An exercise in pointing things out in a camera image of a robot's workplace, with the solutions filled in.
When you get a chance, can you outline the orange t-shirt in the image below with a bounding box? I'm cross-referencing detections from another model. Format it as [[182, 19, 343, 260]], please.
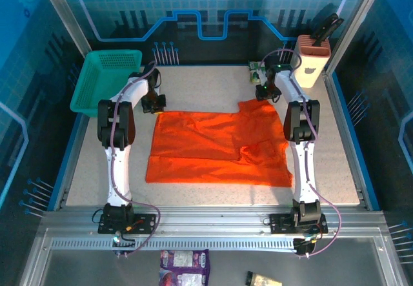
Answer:
[[145, 99, 295, 189]]

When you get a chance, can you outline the green snack bag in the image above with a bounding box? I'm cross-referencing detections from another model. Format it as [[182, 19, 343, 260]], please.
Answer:
[[247, 60, 269, 84]]

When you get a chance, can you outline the beige knife block brown top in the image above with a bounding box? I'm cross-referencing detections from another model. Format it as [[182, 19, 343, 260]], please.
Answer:
[[288, 34, 333, 89]]

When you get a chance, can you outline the green plastic basket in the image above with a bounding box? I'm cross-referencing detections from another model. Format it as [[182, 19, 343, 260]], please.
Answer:
[[70, 49, 143, 118]]

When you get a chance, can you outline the purple snack bag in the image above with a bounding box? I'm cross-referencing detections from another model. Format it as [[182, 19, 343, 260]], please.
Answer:
[[159, 249, 211, 286]]

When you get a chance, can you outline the beige packet black end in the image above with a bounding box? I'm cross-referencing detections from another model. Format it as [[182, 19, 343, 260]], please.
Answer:
[[246, 270, 285, 286]]

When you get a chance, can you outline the black knife handle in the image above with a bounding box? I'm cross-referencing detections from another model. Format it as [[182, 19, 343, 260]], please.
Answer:
[[309, 12, 339, 41], [314, 17, 345, 46]]

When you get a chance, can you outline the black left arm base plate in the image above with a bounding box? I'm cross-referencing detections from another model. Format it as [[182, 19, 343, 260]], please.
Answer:
[[97, 213, 157, 235]]

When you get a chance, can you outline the aluminium corner post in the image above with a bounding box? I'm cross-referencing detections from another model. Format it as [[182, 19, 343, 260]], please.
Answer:
[[34, 0, 93, 53], [322, 0, 388, 74]]

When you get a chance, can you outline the aluminium front rail frame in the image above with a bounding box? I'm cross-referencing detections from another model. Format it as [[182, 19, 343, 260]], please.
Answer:
[[19, 204, 411, 286]]

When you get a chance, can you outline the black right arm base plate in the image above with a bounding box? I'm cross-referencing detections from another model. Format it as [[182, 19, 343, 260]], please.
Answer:
[[268, 213, 329, 235]]

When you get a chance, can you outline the slotted grey cable duct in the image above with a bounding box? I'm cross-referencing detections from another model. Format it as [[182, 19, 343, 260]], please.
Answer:
[[50, 238, 297, 252]]

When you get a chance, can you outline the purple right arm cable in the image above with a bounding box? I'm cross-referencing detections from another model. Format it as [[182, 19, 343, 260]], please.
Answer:
[[259, 48, 343, 258]]

